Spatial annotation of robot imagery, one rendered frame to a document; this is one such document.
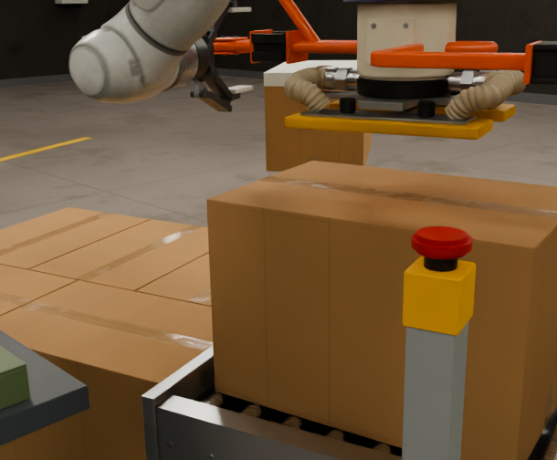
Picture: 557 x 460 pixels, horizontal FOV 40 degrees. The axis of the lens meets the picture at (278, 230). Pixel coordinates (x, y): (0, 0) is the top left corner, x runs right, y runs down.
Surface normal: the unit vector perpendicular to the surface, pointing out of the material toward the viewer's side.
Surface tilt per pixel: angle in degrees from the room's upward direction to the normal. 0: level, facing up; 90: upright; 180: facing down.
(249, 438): 90
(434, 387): 90
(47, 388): 0
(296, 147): 90
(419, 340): 90
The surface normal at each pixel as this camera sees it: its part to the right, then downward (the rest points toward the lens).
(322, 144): -0.17, 0.29
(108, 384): -0.47, 0.26
